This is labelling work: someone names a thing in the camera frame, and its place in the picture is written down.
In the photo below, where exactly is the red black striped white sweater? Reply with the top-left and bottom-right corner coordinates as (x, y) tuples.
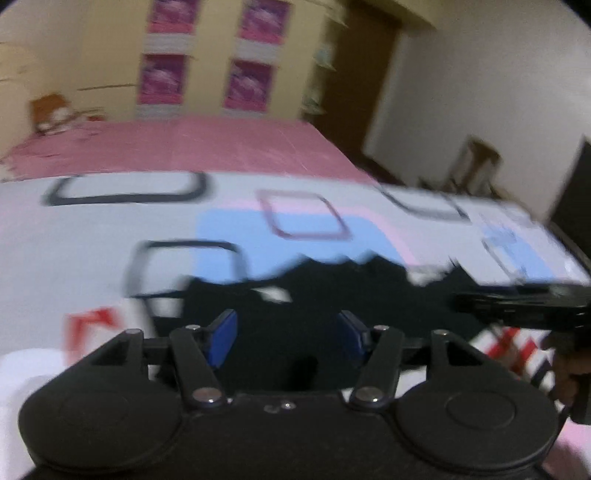
(64, 255), (560, 398)

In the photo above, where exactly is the right hand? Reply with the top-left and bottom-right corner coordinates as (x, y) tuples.
(541, 332), (578, 407)

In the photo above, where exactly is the black television screen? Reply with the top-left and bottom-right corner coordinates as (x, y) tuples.
(550, 139), (591, 259)

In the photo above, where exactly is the white patterned bed sheet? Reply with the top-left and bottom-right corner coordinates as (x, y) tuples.
(1, 172), (590, 479)

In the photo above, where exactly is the wooden chair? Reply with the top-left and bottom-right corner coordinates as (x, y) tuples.
(443, 135), (502, 197)

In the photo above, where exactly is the pink bed cover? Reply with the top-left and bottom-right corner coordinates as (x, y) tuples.
(2, 116), (371, 184)

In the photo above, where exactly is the orange white stuffed toy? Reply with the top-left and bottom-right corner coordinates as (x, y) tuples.
(30, 93), (106, 136)

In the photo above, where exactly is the yellow wardrobe with purple panels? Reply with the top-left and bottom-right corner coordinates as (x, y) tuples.
(1, 0), (332, 152)

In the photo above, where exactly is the dark brown door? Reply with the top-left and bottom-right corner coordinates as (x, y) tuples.
(304, 1), (402, 164)

